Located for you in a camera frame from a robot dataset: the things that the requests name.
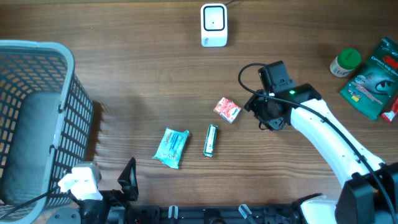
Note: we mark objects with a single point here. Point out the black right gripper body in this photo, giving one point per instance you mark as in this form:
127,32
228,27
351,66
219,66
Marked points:
262,110

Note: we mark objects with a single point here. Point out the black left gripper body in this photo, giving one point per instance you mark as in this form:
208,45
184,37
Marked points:
114,198

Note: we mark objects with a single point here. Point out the red patterned small box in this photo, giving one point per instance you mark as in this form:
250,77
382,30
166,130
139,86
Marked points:
227,109

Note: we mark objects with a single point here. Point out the mint wet wipes pack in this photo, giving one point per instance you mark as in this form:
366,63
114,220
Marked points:
171,147

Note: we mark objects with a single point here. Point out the green white small tube box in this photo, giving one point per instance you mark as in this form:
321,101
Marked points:
210,141

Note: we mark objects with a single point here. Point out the green lidded jar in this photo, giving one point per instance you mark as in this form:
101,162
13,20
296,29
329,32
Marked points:
345,62

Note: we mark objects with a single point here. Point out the green glove package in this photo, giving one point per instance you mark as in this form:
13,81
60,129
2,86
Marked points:
375,83

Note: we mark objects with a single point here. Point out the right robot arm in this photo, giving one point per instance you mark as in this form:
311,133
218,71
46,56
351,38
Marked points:
368,184

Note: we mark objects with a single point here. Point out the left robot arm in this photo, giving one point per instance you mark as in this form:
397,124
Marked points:
94,205

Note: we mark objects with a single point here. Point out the white barcode scanner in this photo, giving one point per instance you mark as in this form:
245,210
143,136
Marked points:
214,25

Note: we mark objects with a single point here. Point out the grey plastic mesh basket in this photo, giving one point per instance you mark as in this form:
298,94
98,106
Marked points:
46,117

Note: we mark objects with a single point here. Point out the black mounting rail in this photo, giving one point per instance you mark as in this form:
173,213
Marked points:
266,214

